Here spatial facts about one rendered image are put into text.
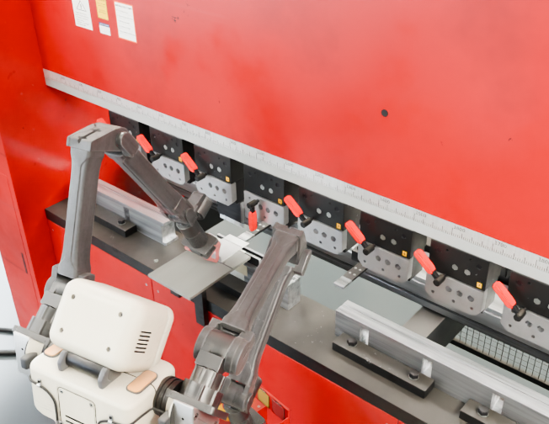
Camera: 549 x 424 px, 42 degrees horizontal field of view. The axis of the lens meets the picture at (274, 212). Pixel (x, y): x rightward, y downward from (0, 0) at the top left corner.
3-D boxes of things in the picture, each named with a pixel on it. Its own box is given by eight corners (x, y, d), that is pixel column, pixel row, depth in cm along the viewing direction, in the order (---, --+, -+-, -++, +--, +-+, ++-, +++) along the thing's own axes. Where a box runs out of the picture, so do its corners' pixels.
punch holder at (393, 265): (357, 263, 190) (359, 210, 181) (375, 249, 196) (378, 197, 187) (406, 286, 182) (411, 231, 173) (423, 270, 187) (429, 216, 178)
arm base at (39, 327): (9, 329, 166) (49, 346, 161) (26, 297, 168) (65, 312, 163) (32, 338, 173) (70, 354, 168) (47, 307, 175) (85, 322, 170)
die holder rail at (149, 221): (77, 199, 279) (74, 178, 274) (90, 193, 283) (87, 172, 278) (166, 246, 251) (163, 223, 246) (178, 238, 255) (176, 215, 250)
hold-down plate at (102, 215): (74, 209, 273) (72, 203, 271) (86, 204, 276) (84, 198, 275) (125, 238, 256) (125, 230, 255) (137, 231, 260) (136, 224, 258)
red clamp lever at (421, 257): (415, 251, 170) (440, 285, 169) (424, 243, 172) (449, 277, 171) (410, 254, 171) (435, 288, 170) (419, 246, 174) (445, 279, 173)
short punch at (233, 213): (218, 218, 228) (215, 193, 223) (222, 215, 229) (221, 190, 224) (241, 229, 222) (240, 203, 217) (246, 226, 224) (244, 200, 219)
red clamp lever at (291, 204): (284, 197, 192) (306, 226, 191) (294, 191, 194) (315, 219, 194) (280, 200, 193) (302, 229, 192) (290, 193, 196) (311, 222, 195)
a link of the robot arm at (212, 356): (191, 369, 149) (214, 379, 148) (210, 324, 152) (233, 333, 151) (201, 375, 158) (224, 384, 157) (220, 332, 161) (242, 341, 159)
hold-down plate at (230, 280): (193, 274, 237) (192, 267, 236) (205, 267, 241) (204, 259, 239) (261, 311, 221) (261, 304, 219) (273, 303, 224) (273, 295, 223)
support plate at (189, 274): (147, 277, 218) (147, 274, 217) (209, 238, 235) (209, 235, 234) (189, 300, 208) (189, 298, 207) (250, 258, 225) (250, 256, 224)
